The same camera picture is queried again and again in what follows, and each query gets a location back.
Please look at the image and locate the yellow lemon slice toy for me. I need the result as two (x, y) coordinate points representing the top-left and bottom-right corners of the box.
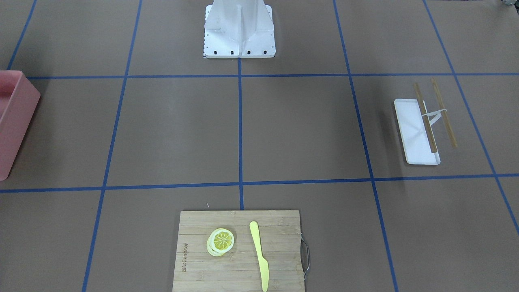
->
(206, 228), (235, 257)

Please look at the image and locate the outer wooden rack bar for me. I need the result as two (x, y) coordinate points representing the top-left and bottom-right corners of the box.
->
(431, 77), (458, 148)

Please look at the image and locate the yellow plastic knife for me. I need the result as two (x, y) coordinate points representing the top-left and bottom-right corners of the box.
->
(249, 221), (270, 292)

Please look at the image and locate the inner wooden rack bar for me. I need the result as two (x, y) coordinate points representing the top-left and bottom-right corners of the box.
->
(413, 82), (438, 153)

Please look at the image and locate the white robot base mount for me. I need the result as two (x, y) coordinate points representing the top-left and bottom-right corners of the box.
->
(203, 0), (276, 59)

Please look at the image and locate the white rack bracket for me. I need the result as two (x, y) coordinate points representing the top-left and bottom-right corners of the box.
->
(421, 109), (447, 126)

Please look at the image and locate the wooden rack bar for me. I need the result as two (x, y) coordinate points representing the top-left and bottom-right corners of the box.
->
(413, 82), (438, 153)
(431, 77), (458, 148)

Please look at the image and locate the white rectangular tray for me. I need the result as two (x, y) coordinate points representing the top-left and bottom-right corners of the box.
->
(394, 99), (441, 165)

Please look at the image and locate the bamboo cutting board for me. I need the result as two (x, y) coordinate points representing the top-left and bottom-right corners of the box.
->
(172, 210), (305, 292)

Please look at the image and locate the pink plastic bin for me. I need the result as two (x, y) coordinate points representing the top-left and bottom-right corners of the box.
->
(0, 70), (41, 181)

